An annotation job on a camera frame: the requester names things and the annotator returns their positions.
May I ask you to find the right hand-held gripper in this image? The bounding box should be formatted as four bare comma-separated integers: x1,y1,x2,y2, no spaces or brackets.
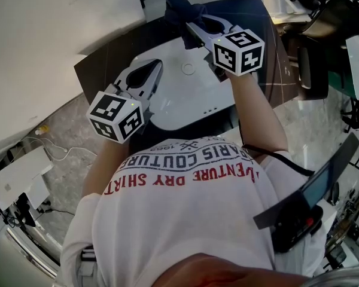
185,14,266,82

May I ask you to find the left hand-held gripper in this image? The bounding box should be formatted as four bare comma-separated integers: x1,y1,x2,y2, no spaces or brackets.
86,59,164,145

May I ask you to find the dark blue cloth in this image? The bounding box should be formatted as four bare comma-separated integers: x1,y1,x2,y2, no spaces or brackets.
163,3,209,50

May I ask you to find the person's right forearm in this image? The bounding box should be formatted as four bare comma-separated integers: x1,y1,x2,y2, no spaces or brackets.
227,72,290,155

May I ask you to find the person's left forearm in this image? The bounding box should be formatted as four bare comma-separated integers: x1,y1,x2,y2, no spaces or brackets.
82,138,129,197

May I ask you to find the round white drain cover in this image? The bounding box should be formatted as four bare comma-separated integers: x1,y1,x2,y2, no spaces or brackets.
181,63,197,76

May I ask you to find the white sink basin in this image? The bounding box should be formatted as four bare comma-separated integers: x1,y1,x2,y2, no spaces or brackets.
128,36,237,131

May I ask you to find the white desk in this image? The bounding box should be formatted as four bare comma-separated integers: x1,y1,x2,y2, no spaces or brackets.
261,0,315,23

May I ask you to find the black office chair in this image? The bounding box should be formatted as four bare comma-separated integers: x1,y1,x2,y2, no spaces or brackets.
279,0,359,101

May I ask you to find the green cabinet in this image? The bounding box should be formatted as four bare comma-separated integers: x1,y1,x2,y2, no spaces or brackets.
325,69,359,97

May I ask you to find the person's white printed shirt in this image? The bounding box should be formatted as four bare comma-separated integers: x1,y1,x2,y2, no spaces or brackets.
61,136,327,287

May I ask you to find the white round table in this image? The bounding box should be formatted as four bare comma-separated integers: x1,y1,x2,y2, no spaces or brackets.
345,34,359,101

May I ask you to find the white cardboard box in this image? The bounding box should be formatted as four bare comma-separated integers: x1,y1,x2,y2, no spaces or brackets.
0,146,53,210

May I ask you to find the black tangled equipment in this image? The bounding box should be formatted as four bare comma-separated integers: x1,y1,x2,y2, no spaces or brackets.
0,193,36,228

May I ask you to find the white cable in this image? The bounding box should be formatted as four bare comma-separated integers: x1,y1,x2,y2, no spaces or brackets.
23,136,98,163

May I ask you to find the thick black cable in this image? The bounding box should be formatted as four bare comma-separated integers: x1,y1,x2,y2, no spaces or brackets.
241,121,315,176

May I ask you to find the thin black floor cable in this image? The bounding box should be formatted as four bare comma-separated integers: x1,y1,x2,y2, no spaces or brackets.
32,207,75,218

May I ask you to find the silver metal door frame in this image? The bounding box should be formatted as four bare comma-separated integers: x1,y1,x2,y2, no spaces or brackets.
4,225,62,279

